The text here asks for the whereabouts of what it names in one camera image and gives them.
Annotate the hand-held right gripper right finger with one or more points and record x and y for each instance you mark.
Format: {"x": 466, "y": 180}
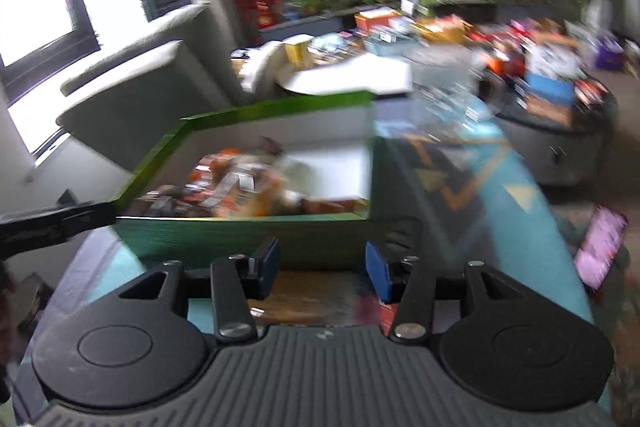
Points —
{"x": 377, "y": 274}

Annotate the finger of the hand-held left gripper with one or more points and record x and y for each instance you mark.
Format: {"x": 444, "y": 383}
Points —
{"x": 85, "y": 217}

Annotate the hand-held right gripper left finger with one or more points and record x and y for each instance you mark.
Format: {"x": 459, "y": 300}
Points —
{"x": 270, "y": 267}

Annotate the green cardboard box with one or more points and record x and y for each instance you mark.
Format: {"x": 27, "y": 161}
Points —
{"x": 250, "y": 232}

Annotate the red snack packet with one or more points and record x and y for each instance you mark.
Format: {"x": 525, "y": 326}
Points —
{"x": 377, "y": 314}

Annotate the pile of snack packets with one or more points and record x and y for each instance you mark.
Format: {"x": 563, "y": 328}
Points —
{"x": 230, "y": 192}

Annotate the grey armchair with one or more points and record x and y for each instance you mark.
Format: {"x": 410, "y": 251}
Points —
{"x": 150, "y": 82}

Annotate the teal table cloth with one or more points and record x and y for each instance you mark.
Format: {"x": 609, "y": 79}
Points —
{"x": 520, "y": 227}

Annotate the glass pitcher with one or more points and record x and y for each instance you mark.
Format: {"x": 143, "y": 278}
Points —
{"x": 445, "y": 82}

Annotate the pink printed packet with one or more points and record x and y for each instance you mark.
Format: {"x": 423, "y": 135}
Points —
{"x": 600, "y": 247}

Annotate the dark round table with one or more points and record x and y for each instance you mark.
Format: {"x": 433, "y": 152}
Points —
{"x": 560, "y": 132}

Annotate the red decoration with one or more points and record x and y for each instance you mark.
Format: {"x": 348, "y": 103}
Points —
{"x": 260, "y": 2}

